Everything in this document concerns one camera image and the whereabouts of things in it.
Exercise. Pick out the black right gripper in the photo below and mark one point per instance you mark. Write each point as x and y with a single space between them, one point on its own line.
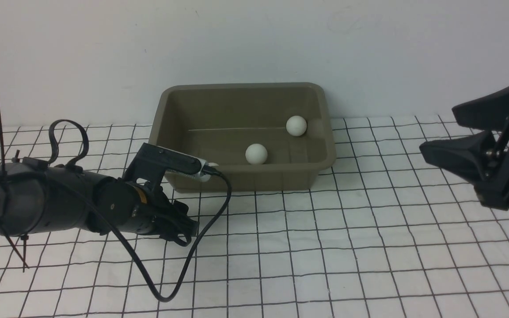
478 158

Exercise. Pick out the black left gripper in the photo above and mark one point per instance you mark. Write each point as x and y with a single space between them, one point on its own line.
154 214

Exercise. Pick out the logo white ping-pong ball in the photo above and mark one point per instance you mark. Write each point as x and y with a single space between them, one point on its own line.
256 154

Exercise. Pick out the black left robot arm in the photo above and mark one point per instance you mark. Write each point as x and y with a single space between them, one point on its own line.
41 199

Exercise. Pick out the olive green plastic bin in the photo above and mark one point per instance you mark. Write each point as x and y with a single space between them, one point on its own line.
217 122

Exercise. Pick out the white black-grid tablecloth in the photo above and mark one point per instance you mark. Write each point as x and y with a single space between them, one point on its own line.
381 234

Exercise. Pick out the black zip tie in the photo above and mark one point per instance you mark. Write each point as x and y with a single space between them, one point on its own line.
4 175

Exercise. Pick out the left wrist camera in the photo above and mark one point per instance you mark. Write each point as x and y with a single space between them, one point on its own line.
152 162

